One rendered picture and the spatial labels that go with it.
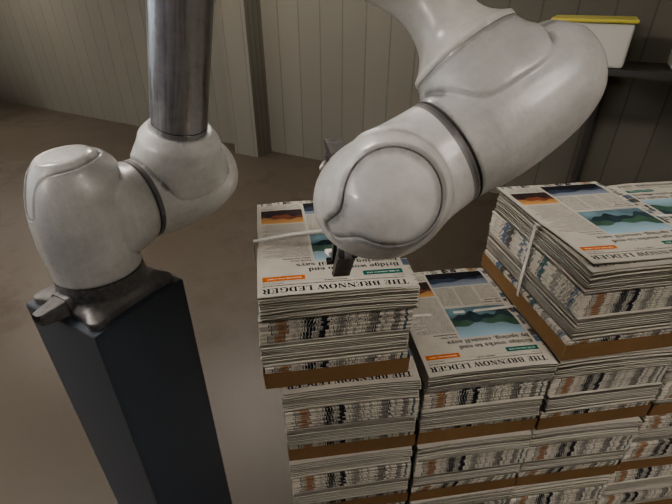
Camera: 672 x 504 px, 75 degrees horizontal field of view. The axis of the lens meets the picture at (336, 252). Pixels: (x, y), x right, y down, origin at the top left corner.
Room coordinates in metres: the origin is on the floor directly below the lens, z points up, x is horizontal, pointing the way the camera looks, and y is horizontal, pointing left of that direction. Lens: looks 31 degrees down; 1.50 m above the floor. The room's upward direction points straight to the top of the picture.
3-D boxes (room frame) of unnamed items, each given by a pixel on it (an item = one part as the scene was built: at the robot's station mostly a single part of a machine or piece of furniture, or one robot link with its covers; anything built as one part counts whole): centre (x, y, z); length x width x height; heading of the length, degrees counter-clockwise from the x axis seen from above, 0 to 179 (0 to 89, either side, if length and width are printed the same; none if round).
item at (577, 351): (0.87, -0.58, 0.86); 0.38 x 0.29 x 0.04; 9
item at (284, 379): (0.68, 0.01, 0.86); 0.29 x 0.16 x 0.04; 99
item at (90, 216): (0.70, 0.44, 1.17); 0.18 x 0.16 x 0.22; 142
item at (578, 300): (0.87, -0.58, 0.95); 0.38 x 0.29 x 0.23; 9
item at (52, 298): (0.67, 0.45, 1.03); 0.22 x 0.18 x 0.06; 152
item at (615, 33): (2.85, -1.49, 1.23); 0.43 x 0.36 x 0.24; 62
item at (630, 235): (0.88, -0.58, 1.06); 0.37 x 0.29 x 0.01; 9
